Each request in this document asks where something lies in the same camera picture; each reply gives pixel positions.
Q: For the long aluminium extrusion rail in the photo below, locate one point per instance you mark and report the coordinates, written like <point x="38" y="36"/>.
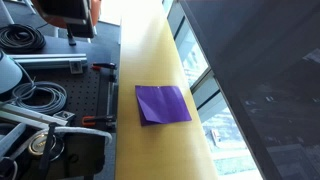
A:
<point x="46" y="61"/>

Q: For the black stand post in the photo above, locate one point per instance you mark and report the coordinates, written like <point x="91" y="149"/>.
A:
<point x="71" y="35"/>

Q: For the orange chair with black cushion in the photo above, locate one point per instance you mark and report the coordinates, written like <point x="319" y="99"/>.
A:
<point x="76" y="10"/>

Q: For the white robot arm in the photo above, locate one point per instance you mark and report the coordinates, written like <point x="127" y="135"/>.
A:
<point x="8" y="73"/>

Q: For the purple cloth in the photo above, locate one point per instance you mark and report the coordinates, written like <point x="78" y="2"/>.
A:
<point x="163" y="105"/>

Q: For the small metal rail bracket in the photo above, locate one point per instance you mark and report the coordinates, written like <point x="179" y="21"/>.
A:
<point x="76" y="66"/>

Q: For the short aluminium extrusion rail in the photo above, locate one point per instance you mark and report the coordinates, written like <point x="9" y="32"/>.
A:
<point x="40" y="115"/>
<point x="20" y="120"/>

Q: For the round metal disc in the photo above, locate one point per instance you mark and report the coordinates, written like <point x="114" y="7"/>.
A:
<point x="38" y="145"/>

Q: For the dark mesh window shade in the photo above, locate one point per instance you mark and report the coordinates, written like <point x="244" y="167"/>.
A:
<point x="266" y="66"/>

